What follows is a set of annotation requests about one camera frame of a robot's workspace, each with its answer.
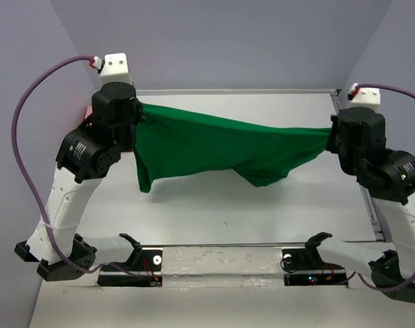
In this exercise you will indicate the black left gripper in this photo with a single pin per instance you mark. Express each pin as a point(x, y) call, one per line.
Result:
point(139, 117)

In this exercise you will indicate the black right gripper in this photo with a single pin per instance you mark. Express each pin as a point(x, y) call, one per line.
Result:
point(332, 143)

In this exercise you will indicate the green t shirt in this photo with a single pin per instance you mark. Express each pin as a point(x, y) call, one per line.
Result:
point(173, 142)

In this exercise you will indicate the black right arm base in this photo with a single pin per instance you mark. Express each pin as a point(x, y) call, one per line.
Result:
point(301, 269)

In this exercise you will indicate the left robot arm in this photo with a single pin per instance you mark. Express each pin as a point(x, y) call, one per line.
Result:
point(84, 158)

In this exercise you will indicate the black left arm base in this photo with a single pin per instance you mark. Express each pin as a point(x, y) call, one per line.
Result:
point(145, 273)

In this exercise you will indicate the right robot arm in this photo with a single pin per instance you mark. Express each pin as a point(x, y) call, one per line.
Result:
point(392, 272)

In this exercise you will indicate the pink t shirt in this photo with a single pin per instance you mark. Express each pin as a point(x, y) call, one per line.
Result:
point(88, 112)

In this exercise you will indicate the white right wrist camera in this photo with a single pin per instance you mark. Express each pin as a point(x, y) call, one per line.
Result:
point(367, 97)

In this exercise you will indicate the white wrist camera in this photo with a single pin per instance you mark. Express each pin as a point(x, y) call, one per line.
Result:
point(367, 97)
point(113, 68)

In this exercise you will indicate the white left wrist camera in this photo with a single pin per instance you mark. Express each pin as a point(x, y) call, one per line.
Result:
point(113, 68)

